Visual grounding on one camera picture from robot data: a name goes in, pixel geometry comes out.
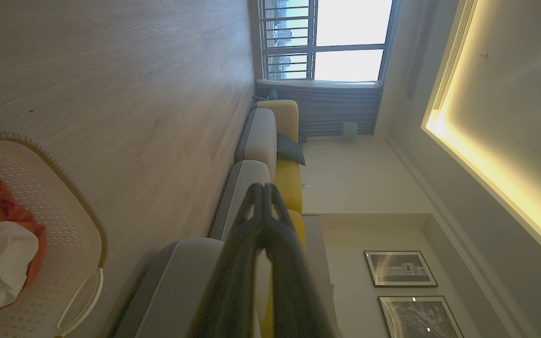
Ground red garment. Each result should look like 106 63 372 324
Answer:
0 168 47 324

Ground large window with railing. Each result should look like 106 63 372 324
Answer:
257 0 395 83

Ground black framed building picture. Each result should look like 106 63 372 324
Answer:
364 251 438 287

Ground grey pleated curtain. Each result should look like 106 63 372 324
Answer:
256 80 383 137

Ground dark grey throw pillow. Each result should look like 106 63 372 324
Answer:
277 133 306 166

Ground long ceiling air vent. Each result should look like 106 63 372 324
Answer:
433 0 478 111

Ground black framed landscape picture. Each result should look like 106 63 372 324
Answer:
379 296 464 338

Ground white garment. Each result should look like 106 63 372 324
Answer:
0 136 39 315

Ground grey and yellow sofa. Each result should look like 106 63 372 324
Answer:
108 100 337 338

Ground beige perforated plastic laundry basket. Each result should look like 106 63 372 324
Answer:
0 131 108 338

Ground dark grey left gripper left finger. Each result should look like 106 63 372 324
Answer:
191 183 265 338

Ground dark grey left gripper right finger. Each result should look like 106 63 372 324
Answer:
265 183 341 338

